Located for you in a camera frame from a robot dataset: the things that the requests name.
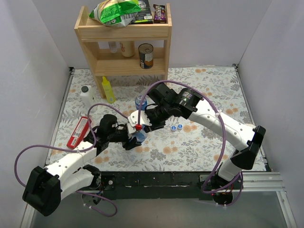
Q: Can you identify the blue label water bottle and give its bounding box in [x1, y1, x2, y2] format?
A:
[132, 129, 147, 143]
[135, 95, 148, 111]

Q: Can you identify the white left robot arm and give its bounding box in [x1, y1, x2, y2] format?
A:
[22, 112, 141, 216]

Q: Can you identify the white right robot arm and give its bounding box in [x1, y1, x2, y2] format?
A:
[144, 80, 266, 190]

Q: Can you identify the yellow squeeze bottle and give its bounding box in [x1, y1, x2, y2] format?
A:
[102, 76, 115, 104]

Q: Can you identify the white bottle black cap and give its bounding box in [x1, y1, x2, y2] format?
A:
[80, 85, 97, 112]

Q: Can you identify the beige cylinder bottle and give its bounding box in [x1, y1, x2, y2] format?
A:
[120, 41, 135, 57]

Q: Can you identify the floral tablecloth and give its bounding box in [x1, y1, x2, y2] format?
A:
[47, 66, 251, 171]

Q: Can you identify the red rectangular box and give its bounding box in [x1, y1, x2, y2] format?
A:
[66, 116, 91, 150]

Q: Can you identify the tin can with label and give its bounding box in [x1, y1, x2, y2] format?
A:
[138, 43, 153, 69]

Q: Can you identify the wooden shelf rack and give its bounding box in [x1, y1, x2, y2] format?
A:
[74, 4, 172, 97]

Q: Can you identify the black wrapped paper roll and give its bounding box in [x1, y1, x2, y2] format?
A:
[245, 123, 255, 128]

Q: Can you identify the brown candy bar pack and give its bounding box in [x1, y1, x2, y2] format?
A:
[153, 4, 167, 23]

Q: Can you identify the black snack box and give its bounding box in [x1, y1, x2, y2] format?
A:
[130, 0, 153, 25]

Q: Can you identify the green chip bag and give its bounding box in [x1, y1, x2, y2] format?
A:
[89, 0, 141, 27]

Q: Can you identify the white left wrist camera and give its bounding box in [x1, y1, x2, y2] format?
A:
[127, 123, 137, 138]

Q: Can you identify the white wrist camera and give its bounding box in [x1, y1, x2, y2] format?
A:
[127, 110, 152, 131]
[127, 123, 137, 138]

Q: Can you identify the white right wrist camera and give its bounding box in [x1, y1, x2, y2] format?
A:
[127, 110, 152, 131]

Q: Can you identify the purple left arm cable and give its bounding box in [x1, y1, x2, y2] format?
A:
[14, 103, 133, 217]

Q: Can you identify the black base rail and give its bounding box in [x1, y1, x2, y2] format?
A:
[82, 170, 247, 207]

